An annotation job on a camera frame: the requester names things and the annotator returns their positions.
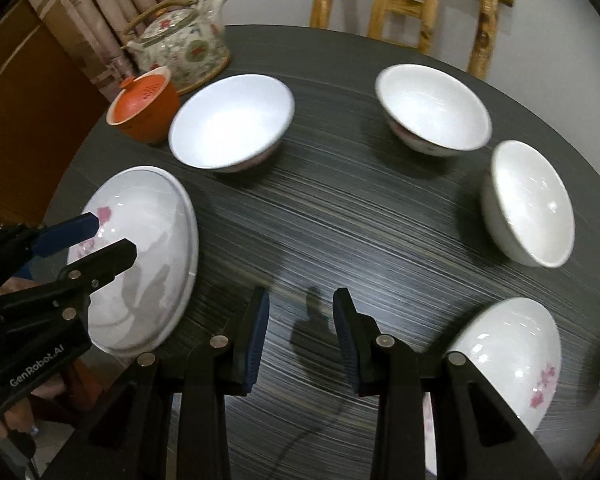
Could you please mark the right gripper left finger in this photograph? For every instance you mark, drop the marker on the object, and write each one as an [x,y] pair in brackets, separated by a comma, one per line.
[126,434]

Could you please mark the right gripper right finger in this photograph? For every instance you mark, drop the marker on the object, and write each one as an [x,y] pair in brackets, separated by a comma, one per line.
[379,364]

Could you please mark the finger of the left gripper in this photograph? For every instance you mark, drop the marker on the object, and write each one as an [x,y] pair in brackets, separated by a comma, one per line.
[44,242]
[74,285]

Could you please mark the white plate pink flowers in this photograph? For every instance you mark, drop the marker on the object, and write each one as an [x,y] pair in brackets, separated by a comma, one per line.
[141,307]

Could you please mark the small white floral plate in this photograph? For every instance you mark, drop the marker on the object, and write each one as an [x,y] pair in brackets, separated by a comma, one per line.
[491,390]

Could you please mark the wide white pink-patterned bowl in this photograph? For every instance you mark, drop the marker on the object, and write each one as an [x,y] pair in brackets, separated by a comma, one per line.
[232,125]

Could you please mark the plain white deep bowl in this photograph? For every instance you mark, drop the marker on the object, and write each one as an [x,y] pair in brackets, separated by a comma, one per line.
[526,207]

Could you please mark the white bowl red flower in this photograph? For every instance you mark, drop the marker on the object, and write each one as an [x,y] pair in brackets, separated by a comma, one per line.
[432,112]

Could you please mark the person's left hand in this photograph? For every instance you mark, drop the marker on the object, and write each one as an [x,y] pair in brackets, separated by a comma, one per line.
[19,417]

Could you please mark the brown wooden door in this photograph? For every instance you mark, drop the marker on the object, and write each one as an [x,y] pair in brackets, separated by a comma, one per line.
[47,109]

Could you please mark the orange lidded tea cup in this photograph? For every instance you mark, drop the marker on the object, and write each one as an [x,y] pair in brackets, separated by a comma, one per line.
[145,106]

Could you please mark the beige patterned curtain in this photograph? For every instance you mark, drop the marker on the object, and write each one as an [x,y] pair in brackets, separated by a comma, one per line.
[91,32]

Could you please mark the floral ceramic teapot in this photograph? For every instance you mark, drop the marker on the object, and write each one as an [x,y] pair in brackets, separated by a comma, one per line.
[185,36]

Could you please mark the bamboo wooden chair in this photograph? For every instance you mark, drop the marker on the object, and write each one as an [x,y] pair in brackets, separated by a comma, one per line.
[426,12]

